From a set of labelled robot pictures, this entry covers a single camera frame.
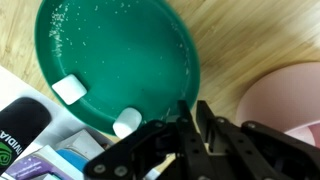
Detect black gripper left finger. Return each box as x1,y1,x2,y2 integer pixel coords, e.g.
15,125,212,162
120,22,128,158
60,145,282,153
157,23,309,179
83,99,214,180

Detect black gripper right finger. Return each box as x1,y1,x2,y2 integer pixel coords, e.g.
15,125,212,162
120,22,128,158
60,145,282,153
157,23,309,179
196,100,320,180

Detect green plate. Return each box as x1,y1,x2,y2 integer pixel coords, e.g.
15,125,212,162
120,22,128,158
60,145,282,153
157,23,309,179
34,0,202,136

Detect white marshmallow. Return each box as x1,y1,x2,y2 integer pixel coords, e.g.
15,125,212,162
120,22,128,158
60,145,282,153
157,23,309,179
51,73,88,106
112,107,144,139

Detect pink bowl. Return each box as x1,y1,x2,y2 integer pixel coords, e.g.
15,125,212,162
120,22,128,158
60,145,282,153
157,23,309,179
234,61,320,148

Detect blue white book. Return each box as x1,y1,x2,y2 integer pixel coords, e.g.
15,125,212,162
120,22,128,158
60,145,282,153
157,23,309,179
54,129,116,174

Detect purple white book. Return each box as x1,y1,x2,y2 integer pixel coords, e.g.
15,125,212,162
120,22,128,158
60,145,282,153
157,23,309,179
4,144,86,180

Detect black NVIDIA bottle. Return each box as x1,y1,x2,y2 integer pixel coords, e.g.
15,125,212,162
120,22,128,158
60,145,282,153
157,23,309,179
0,97,53,175

